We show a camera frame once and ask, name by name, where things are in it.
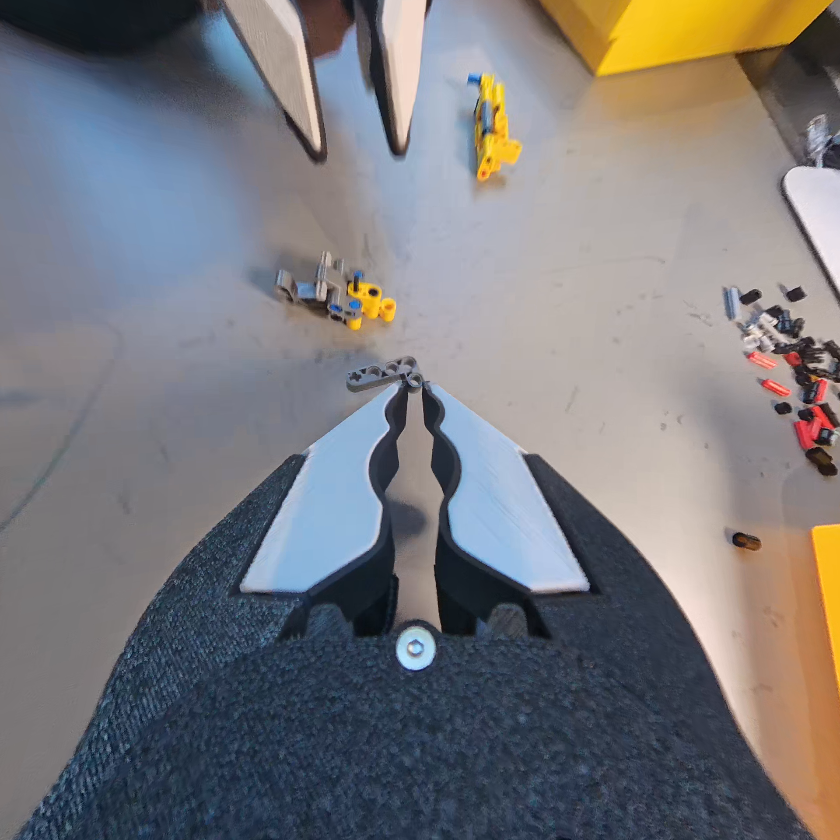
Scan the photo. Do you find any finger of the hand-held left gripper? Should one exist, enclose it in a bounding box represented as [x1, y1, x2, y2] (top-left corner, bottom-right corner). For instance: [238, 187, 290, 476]
[222, 0, 328, 163]
[357, 0, 427, 156]

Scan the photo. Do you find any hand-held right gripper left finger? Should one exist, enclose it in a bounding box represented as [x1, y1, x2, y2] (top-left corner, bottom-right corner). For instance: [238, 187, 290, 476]
[239, 382, 409, 636]

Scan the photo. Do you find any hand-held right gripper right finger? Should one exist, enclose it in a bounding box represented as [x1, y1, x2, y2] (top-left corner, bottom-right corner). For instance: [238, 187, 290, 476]
[421, 382, 591, 636]

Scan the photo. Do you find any grey angled brick beam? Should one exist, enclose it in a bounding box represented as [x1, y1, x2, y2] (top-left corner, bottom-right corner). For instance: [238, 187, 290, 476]
[345, 356, 426, 395]

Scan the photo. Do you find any grey and yellow brick assembly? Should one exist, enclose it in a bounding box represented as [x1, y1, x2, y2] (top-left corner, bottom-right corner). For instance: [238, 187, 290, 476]
[273, 251, 398, 331]

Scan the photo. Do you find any person's left forearm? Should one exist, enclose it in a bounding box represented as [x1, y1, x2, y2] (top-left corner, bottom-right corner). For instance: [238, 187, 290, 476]
[0, 0, 221, 56]

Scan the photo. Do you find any grey desk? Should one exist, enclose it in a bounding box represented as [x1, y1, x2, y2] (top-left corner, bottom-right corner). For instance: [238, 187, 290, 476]
[0, 0, 840, 840]

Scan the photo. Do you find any yellow brick piston assembly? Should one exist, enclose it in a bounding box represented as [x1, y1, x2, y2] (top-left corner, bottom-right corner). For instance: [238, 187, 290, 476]
[467, 72, 524, 181]

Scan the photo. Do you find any large yellow storage bin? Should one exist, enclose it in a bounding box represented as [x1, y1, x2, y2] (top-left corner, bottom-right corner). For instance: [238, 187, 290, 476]
[538, 0, 836, 77]

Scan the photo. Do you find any pile of small brick pieces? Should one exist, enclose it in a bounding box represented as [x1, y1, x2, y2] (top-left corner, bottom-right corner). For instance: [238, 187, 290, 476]
[724, 282, 840, 477]

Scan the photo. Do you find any yellow parts bin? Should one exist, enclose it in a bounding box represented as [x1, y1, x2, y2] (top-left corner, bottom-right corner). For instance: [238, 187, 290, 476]
[812, 524, 840, 729]

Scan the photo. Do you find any grey flat device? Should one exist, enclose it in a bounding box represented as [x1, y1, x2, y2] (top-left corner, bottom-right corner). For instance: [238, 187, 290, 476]
[781, 165, 840, 299]

